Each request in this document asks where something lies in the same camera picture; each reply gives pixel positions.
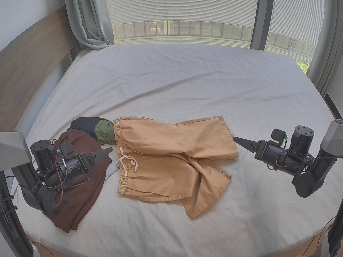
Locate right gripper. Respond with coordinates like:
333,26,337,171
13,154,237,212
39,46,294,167
255,140,292,169

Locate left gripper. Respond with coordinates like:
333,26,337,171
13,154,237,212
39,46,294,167
64,152,95,182

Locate tan shorts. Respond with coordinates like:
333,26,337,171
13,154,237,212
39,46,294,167
113,115,240,220

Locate white garment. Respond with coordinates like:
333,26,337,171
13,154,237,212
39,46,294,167
103,157,121,181

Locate brown shorts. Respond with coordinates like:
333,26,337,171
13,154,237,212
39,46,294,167
41,130,113,233

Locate green garment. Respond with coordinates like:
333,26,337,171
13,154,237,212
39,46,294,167
94,119,116,146

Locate black garment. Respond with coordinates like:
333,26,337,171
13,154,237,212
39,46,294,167
68,117,103,140

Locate grey-green curtain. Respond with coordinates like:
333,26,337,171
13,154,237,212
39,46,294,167
307,0,343,98
63,0,115,50

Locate window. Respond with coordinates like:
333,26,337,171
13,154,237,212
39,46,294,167
102,0,329,64

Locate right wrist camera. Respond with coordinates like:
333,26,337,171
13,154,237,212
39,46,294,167
271,128,288,147

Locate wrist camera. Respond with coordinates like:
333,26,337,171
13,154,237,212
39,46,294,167
271,128,288,147
58,143,75,160

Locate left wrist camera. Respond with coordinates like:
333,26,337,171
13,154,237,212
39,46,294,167
58,143,75,160

